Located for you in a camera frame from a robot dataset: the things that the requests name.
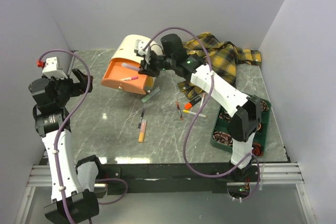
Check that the dark patterned hair band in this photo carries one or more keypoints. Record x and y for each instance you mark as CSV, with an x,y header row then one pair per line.
x,y
224,116

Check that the dark floral hair band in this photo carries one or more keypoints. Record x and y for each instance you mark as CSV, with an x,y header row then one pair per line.
x,y
264,106

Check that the black thin pen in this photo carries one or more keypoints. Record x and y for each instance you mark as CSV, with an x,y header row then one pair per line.
x,y
142,116

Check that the green highlighter near organizer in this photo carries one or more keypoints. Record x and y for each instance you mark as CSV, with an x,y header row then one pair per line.
x,y
150,95

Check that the orange black hair band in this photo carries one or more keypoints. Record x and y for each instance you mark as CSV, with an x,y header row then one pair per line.
x,y
258,149

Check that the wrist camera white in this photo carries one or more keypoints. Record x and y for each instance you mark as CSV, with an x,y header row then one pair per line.
x,y
51,68
142,49

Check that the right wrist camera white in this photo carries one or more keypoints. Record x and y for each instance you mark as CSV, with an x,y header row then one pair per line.
x,y
142,49

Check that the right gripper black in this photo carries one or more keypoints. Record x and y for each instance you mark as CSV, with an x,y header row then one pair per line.
x,y
150,71

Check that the aluminium rail frame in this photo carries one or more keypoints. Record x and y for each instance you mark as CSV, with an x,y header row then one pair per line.
x,y
106,125

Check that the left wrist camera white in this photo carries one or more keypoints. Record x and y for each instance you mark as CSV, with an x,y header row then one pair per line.
x,y
51,68

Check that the green compartment tray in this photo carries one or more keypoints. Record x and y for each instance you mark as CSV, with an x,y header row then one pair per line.
x,y
260,136

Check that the yellow drawer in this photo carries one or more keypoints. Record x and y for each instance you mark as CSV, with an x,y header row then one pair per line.
x,y
149,83

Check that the white pen pink cap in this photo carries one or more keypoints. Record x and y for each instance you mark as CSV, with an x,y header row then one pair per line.
x,y
130,78

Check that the white pen yellow cap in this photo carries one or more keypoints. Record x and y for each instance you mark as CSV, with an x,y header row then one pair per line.
x,y
194,113

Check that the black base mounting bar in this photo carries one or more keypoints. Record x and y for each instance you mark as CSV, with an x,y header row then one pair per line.
x,y
171,178

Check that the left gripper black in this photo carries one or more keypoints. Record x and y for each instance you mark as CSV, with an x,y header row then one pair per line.
x,y
79,87

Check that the purple pastel marker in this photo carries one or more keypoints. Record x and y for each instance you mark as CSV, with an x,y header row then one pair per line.
x,y
129,66

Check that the pink top drawer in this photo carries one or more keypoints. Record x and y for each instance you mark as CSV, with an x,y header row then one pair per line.
x,y
121,74

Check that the orange pink highlighter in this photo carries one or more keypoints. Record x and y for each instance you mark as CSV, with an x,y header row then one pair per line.
x,y
142,131

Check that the yellow plaid shirt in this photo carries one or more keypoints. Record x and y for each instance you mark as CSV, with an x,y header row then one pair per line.
x,y
225,56

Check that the red brown pen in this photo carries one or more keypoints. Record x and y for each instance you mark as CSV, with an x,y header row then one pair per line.
x,y
178,109

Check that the orange black highlighter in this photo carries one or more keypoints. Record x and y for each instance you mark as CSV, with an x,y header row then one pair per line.
x,y
192,102

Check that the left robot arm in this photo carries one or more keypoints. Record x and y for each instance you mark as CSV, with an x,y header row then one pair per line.
x,y
72,198

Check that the brown patterned hair band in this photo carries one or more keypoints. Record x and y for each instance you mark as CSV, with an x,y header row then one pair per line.
x,y
223,138

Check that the white pen orange cap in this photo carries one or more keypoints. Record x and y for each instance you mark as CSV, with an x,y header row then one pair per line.
x,y
202,99

